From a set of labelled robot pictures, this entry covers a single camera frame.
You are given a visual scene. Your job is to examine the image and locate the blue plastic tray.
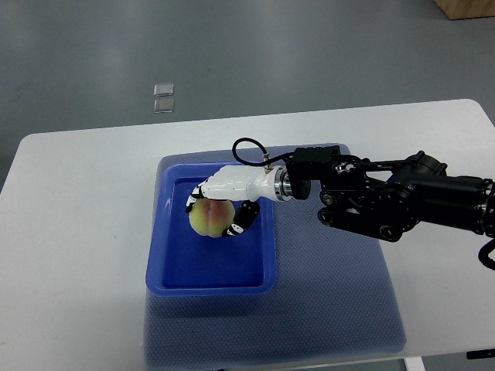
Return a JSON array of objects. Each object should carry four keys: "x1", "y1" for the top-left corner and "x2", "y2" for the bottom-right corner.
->
[{"x1": 145, "y1": 163, "x2": 277, "y2": 298}]

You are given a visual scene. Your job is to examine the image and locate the grey blue mesh mat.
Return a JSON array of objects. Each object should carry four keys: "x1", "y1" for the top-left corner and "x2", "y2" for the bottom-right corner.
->
[{"x1": 144, "y1": 151, "x2": 406, "y2": 370}]

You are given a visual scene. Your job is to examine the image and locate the cardboard box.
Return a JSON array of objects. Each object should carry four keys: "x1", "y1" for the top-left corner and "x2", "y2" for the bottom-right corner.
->
[{"x1": 435, "y1": 0, "x2": 494, "y2": 20}]

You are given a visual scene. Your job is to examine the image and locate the white table leg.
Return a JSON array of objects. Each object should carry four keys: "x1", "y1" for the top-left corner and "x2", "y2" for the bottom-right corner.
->
[{"x1": 404, "y1": 357, "x2": 425, "y2": 371}]

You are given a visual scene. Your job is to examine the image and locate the green pink peach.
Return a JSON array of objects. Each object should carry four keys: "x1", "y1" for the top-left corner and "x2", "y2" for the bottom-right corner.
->
[{"x1": 189, "y1": 199, "x2": 235, "y2": 238}]

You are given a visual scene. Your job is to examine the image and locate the black table bracket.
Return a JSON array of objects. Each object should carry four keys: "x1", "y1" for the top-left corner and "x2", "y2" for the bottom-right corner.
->
[{"x1": 466, "y1": 349, "x2": 495, "y2": 360}]

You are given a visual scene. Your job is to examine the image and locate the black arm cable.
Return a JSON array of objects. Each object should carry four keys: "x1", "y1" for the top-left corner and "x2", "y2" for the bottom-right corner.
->
[{"x1": 232, "y1": 138, "x2": 295, "y2": 175}]

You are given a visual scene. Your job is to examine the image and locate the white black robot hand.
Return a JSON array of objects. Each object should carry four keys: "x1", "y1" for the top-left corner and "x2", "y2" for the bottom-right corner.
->
[{"x1": 186, "y1": 165, "x2": 292, "y2": 237}]

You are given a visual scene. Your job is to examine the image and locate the upper metal floor plate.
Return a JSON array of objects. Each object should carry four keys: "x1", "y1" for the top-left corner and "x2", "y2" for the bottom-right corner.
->
[{"x1": 154, "y1": 83, "x2": 174, "y2": 97}]

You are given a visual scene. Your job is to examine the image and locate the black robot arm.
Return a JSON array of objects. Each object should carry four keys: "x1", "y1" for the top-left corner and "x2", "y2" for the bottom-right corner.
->
[{"x1": 284, "y1": 146, "x2": 494, "y2": 242}]

